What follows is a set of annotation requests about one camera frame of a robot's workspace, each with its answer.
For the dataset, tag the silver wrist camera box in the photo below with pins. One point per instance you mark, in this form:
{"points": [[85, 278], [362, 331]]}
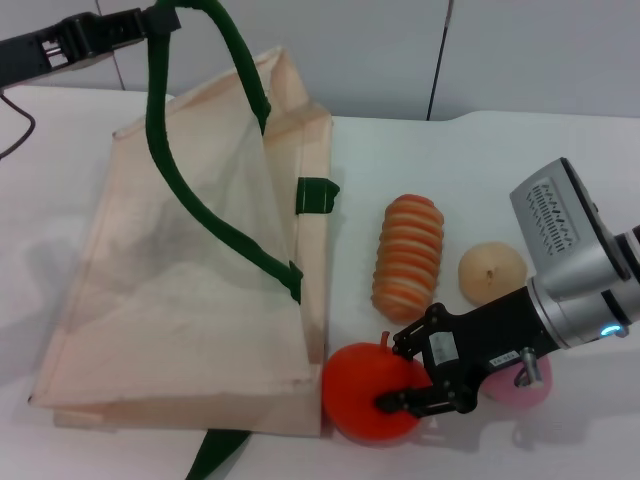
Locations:
{"points": [[555, 215]]}

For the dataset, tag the beige round fruit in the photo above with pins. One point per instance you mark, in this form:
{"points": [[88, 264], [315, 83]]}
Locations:
{"points": [[487, 270]]}

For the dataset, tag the pink peach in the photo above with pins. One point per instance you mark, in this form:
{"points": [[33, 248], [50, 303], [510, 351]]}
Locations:
{"points": [[517, 392]]}

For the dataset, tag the silver cylindrical gripper knob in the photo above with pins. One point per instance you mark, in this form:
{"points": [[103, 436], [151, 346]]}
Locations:
{"points": [[530, 367]]}

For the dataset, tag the orange striped spiral bread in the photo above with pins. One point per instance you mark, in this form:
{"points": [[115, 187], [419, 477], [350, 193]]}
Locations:
{"points": [[407, 257]]}

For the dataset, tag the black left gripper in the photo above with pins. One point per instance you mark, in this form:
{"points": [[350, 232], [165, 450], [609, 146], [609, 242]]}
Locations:
{"points": [[30, 52]]}

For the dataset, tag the orange fruit with stem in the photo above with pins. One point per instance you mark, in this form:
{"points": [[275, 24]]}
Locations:
{"points": [[360, 385]]}

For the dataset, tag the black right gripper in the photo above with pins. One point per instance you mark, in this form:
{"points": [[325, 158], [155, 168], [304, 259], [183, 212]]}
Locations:
{"points": [[490, 330]]}

